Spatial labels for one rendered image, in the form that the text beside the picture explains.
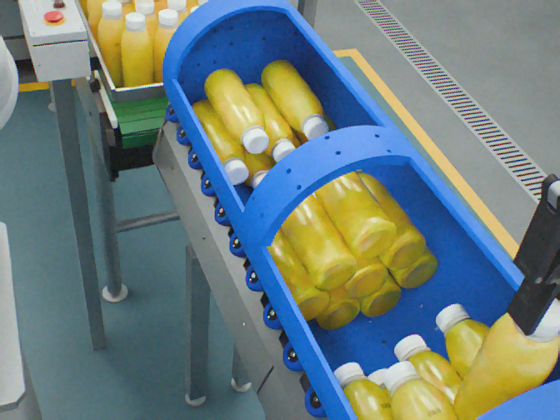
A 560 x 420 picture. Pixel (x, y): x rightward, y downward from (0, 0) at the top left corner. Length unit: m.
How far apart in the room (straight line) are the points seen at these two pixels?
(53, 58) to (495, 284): 0.89
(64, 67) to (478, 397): 0.98
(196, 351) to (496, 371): 1.21
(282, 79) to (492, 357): 0.66
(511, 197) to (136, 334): 1.60
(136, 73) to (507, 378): 1.03
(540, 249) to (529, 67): 3.33
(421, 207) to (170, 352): 1.26
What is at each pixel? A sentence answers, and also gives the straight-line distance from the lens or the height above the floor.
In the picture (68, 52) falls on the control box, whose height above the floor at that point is 1.06.
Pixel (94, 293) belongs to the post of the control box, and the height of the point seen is 0.26.
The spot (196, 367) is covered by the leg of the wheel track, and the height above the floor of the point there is 0.19.
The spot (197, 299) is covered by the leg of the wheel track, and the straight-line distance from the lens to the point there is 1.63.
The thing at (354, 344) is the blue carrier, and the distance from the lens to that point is 0.99.
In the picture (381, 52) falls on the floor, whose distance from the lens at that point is 3.65.
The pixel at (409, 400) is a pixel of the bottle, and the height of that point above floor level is 1.12.
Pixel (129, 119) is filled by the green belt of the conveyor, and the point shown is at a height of 0.90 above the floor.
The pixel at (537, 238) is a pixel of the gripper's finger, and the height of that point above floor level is 1.40.
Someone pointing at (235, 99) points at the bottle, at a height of 1.12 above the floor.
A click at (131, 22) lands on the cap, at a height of 1.08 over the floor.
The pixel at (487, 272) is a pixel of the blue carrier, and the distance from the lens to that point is 0.93.
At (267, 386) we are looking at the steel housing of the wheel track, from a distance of 1.04.
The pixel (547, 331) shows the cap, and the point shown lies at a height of 1.29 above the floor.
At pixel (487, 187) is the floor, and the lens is 2.92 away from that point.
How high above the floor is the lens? 1.74
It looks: 43 degrees down
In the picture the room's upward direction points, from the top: 8 degrees clockwise
